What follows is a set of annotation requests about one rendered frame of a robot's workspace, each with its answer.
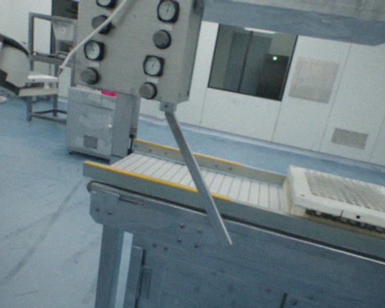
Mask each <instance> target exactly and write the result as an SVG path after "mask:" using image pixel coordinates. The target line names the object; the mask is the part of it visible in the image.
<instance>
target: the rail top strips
mask: <svg viewBox="0 0 385 308"><path fill-rule="evenodd" d="M133 140H134V141H139V142H144V143H148V144H152V145H155V146H158V147H163V148H166V149H171V150H176V151H180V149H178V148H173V147H168V146H165V145H163V144H157V143H154V142H149V141H144V140H140V139H133ZM193 154H194V155H198V156H203V157H207V158H212V159H215V160H219V161H223V162H226V163H230V164H236V165H239V166H241V163H236V162H233V161H230V160H227V159H222V158H217V157H213V156H208V155H203V154H200V153H195V152H193ZM83 163H84V164H89V165H92V166H97V167H102V168H105V169H109V170H112V171H117V172H121V173H124V174H129V175H131V176H134V177H139V178H144V179H146V180H151V181H154V182H159V183H163V184H166V185H171V186H176V187H179V188H183V189H187V190H191V191H193V192H196V193H198V192H197V188H195V187H192V186H186V185H182V184H179V183H174V182H171V181H167V180H162V179H159V178H154V177H149V176H147V175H144V174H140V173H137V172H132V171H129V170H124V169H119V168H117V167H112V166H107V165H104V164H99V163H95V162H91V161H85V162H83ZM210 193H211V195H212V196H213V197H217V198H220V199H225V200H230V199H231V197H229V196H224V195H222V194H216V193H213V192H210Z"/></svg>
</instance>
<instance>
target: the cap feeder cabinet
mask: <svg viewBox="0 0 385 308"><path fill-rule="evenodd" d="M67 88H68V101H67V124H66V135H65V146H66V147H67V148H66V149H68V150H70V152H69V153H68V154H72V152H71V151H72V150H73V151H76V152H81V153H85V154H89V155H94V156H99V157H102V158H107V159H110V155H111V142H112V129H113V123H114V117H115V110H116V98H117V96H116V97H113V96H110V95H104V94H102V93H101V91H102V90H95V89H93V87H88V86H78V87H67Z"/></svg>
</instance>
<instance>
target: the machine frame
mask: <svg viewBox="0 0 385 308"><path fill-rule="evenodd" d="M140 104H141V98H140V97H135V96H131V95H125V94H121V93H117V98H116V105H115V117H114V123H113V129H112V142H111V155H110V161H109V166H111V165H113V164H115V163H117V162H119V161H120V160H121V159H123V158H124V157H126V156H127V149H128V144H129V138H130V134H133V133H131V127H132V126H136V127H137V129H138V120H139V110H140ZM136 135H137V132H136V133H134V139H136ZM124 232H125V231H123V230H119V229H115V228H112V227H109V226H106V225H103V234H102V236H101V248H100V261H99V267H98V279H97V292H96V298H95V308H115V303H116V293H117V284H118V278H119V273H120V263H121V257H122V248H123V238H124Z"/></svg>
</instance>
